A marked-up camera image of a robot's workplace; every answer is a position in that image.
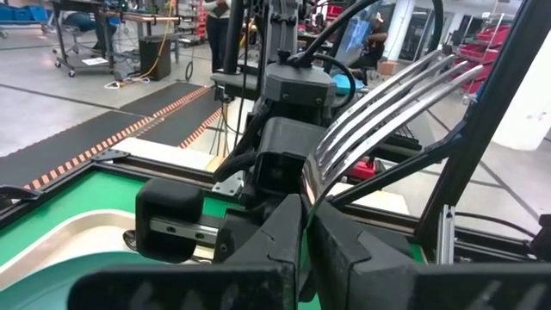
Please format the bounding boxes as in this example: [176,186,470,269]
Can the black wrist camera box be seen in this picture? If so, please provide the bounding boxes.
[252,115,329,204]

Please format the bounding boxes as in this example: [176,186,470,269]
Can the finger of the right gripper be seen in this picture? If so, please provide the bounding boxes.
[134,178,206,264]

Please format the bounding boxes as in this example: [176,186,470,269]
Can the silver corner bracket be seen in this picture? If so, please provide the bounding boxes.
[211,170,245,198]

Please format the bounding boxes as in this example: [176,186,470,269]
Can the black diagonal frame strut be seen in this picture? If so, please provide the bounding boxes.
[329,124,465,208]

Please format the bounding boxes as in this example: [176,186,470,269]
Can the white building pillar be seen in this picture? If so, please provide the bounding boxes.
[492,28,551,152]

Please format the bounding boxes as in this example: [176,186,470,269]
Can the black vertical frame post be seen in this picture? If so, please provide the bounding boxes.
[416,0,551,251]

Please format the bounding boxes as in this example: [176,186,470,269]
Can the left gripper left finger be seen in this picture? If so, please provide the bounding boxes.
[67,193,304,310]

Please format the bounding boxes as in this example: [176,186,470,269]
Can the steel spoon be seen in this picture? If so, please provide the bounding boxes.
[121,228,139,252]

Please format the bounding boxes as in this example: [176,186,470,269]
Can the silver aluminium extrusion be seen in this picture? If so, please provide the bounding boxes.
[436,203,457,266]

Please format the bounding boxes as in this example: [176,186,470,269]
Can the blue storage bins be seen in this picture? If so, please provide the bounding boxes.
[0,3,49,25]

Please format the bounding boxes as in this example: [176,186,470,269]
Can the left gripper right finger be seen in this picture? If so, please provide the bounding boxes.
[307,201,551,310]

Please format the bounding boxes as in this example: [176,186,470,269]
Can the black rolling cart table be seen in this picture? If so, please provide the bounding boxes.
[50,0,183,79]

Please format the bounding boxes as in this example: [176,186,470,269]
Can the thin black cable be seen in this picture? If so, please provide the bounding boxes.
[455,210,538,239]

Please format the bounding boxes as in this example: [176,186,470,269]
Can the blue lit display screen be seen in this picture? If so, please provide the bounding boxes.
[334,0,383,66]

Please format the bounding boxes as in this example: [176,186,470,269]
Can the yellow extension cable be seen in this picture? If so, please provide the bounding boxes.
[104,0,176,90]

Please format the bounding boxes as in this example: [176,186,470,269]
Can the red tool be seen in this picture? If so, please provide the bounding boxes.
[345,156,381,182]

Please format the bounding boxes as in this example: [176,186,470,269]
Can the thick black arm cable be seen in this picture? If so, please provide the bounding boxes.
[294,0,445,111]

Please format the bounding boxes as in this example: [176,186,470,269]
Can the black curved bracket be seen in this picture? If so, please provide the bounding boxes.
[0,184,43,213]

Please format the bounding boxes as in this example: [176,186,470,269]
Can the black waste bin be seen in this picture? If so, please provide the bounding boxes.
[138,33,183,82]

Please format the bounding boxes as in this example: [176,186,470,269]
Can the red storage bins rack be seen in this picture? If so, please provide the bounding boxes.
[453,23,514,96]

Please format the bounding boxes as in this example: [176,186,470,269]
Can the black orange-edged floor mat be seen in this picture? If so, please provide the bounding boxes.
[0,81,213,191]
[136,87,224,150]

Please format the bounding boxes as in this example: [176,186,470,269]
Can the steel fork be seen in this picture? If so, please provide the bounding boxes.
[300,48,486,216]

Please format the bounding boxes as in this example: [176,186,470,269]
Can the person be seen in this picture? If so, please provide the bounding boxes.
[63,10,118,53]
[347,11,389,84]
[201,0,233,75]

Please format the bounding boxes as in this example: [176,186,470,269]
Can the black corner bracket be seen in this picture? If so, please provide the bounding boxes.
[90,147,131,164]

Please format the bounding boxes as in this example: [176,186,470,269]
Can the teal plate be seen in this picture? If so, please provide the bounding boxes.
[0,251,150,310]

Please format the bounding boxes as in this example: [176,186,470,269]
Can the black table edge frame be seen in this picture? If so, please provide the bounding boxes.
[0,150,536,264]

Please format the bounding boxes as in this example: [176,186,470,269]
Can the beige serving tray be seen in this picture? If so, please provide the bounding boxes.
[0,208,216,292]

